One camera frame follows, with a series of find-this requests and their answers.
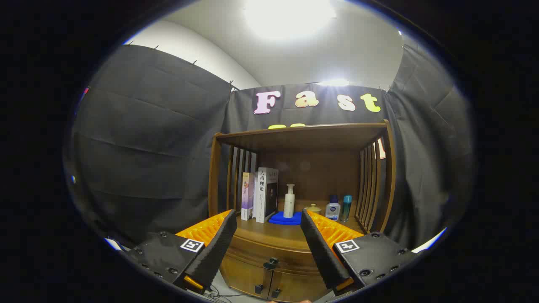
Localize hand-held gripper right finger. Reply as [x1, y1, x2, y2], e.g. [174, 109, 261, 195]
[300, 209, 418, 295]

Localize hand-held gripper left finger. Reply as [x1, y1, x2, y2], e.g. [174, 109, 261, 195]
[126, 209, 237, 294]

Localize wooden drawer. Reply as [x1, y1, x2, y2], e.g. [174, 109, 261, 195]
[223, 236, 333, 278]

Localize wooden cabinet door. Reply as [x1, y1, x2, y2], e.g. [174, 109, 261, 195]
[220, 255, 273, 299]
[269, 271, 331, 303]

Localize wooden countertop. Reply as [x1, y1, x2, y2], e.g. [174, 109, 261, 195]
[229, 199, 367, 253]

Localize wooden cabinet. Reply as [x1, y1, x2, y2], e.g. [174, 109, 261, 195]
[208, 120, 396, 303]

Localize white lotion bottle blue cap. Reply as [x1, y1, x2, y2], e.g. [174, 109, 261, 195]
[325, 195, 341, 222]

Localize clear blue bottle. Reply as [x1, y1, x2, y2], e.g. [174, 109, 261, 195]
[340, 195, 352, 223]

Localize blue folded cloth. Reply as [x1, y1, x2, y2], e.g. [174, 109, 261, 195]
[268, 211, 303, 226]

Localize white pump bottle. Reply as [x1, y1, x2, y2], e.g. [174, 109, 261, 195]
[283, 183, 296, 218]

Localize purple book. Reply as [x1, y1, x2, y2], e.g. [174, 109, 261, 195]
[241, 172, 255, 221]

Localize white book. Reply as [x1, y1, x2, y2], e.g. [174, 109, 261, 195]
[254, 167, 279, 223]

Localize ceiling light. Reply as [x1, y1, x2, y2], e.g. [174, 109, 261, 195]
[242, 0, 337, 43]

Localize floor cables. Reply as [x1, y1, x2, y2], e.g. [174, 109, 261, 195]
[204, 284, 261, 303]

